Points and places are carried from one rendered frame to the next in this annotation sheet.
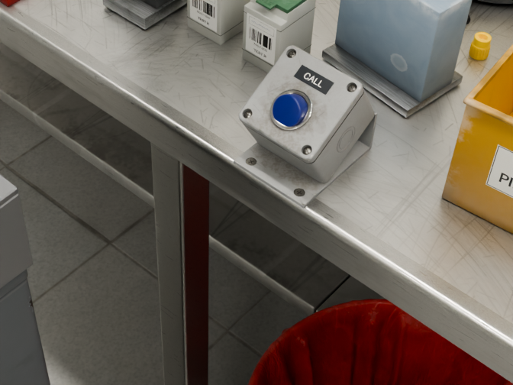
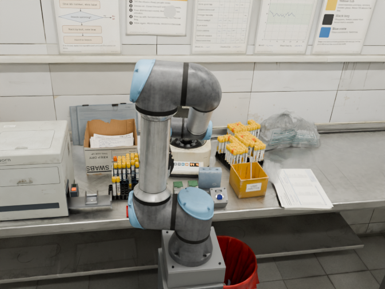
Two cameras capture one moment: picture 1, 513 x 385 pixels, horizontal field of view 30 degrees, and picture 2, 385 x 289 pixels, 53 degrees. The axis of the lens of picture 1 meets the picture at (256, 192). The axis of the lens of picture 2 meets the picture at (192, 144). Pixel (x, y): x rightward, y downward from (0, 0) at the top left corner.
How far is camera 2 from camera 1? 1.18 m
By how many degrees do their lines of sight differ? 42
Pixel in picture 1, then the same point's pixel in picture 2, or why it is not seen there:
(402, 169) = (230, 198)
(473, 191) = (243, 194)
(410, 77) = (217, 185)
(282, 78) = (213, 193)
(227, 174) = not seen: hidden behind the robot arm
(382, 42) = (209, 182)
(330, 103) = (223, 192)
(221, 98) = not seen: hidden behind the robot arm
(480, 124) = (243, 183)
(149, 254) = not seen: outside the picture
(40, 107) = (57, 272)
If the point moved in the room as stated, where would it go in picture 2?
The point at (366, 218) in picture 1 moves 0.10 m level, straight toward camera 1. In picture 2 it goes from (235, 207) to (252, 220)
